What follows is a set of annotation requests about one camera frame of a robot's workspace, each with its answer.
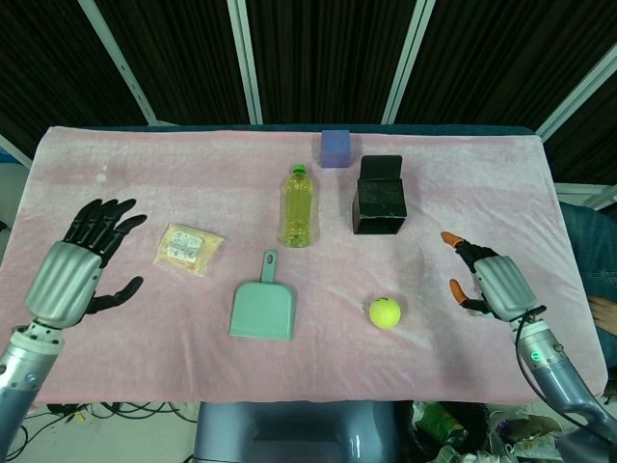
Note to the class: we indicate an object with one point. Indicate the blue jeans leg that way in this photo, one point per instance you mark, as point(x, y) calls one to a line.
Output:
point(590, 246)

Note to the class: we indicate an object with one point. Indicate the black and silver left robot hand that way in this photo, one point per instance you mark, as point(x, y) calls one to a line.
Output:
point(65, 277)

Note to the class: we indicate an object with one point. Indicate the person's bare hand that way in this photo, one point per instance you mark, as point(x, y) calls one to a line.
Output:
point(606, 313)

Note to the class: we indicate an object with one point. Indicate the crumpled plastic bags pile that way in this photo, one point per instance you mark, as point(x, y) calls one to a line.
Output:
point(506, 434)

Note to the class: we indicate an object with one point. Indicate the silver right robot hand orange fingertips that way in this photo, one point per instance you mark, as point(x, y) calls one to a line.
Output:
point(506, 287)

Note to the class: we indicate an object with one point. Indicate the yellow tennis ball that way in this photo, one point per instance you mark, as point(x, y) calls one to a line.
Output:
point(385, 313)

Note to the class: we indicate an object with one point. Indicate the grey-blue robot torso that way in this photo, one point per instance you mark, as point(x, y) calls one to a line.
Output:
point(299, 429)

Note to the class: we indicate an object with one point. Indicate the pink towel cloth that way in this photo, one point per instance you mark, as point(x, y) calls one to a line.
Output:
point(308, 371)

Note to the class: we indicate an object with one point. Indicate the yellow snack packet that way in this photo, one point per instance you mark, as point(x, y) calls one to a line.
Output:
point(190, 248)

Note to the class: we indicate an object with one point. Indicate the black open box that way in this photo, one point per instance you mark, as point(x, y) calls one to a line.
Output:
point(380, 202)

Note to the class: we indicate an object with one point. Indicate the white frame post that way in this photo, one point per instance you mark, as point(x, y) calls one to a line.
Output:
point(14, 152)
point(410, 60)
point(578, 87)
point(118, 60)
point(246, 60)

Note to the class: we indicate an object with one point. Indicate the yellow drink bottle green cap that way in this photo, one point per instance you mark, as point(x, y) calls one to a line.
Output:
point(300, 212)

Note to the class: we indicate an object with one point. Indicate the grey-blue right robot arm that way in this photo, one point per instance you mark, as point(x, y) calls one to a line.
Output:
point(554, 366)

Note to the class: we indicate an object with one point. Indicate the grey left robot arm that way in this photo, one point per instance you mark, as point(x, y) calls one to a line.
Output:
point(21, 366)

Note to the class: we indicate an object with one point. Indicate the teal plastic dustpan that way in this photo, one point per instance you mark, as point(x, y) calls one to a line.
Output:
point(262, 308)

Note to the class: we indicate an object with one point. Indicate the purple foam block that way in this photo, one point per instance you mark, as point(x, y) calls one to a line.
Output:
point(335, 148)

